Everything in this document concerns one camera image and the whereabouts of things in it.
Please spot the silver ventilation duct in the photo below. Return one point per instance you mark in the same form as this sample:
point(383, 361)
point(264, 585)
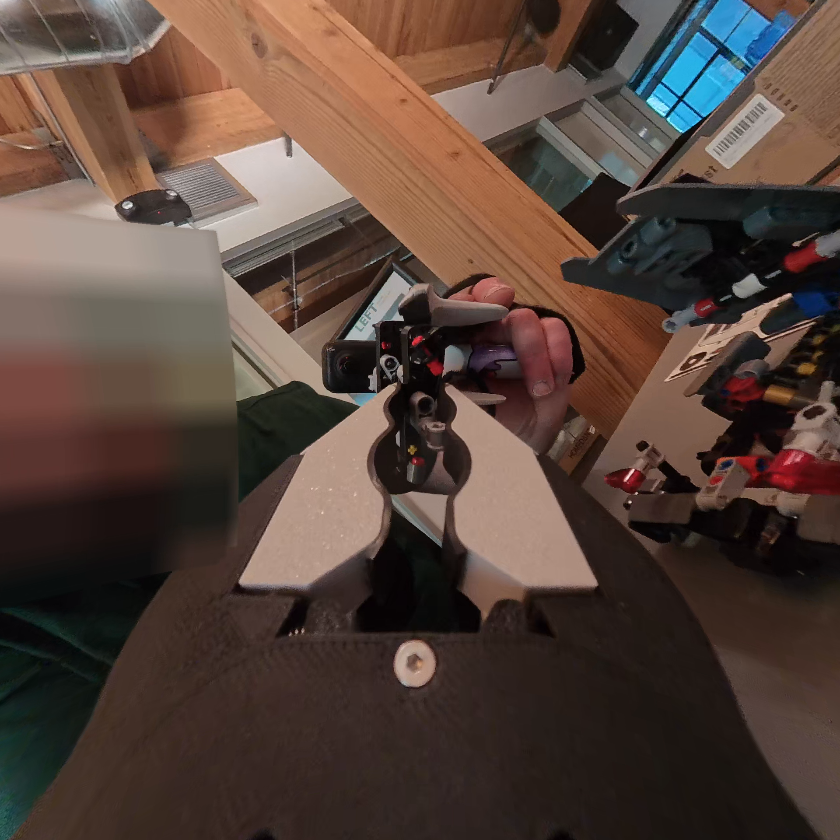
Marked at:
point(79, 33)

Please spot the small white carton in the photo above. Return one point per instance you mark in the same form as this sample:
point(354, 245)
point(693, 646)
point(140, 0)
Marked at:
point(577, 446)

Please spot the cardboard box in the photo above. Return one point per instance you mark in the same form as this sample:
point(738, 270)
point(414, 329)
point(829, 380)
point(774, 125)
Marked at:
point(787, 65)

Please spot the person in green shirt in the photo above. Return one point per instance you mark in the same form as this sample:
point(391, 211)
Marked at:
point(282, 426)

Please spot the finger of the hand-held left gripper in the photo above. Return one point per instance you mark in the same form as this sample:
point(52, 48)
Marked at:
point(489, 399)
point(459, 313)

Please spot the small black grey lego assembly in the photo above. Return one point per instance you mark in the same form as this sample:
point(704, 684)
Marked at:
point(403, 348)

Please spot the partly built lego vehicle model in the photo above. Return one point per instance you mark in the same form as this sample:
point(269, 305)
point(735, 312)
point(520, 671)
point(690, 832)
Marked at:
point(754, 472)

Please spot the grey vent grille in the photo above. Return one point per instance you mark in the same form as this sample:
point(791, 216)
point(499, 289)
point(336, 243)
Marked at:
point(203, 190)

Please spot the black speaker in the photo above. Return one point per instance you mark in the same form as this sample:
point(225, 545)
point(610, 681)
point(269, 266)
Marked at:
point(607, 39)

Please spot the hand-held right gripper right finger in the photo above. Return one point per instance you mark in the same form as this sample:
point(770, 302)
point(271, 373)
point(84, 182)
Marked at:
point(518, 525)

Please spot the black ceiling device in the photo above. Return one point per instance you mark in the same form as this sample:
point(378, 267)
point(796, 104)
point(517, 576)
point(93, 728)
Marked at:
point(154, 207)

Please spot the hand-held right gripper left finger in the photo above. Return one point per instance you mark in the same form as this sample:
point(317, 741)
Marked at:
point(315, 525)

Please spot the black framed tag sign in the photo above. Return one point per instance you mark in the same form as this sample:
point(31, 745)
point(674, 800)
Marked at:
point(387, 302)

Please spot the printed instruction sheet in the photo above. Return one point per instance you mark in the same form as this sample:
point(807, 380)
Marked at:
point(695, 358)

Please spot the person's left hand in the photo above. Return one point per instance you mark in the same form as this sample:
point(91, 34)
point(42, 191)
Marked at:
point(544, 367)

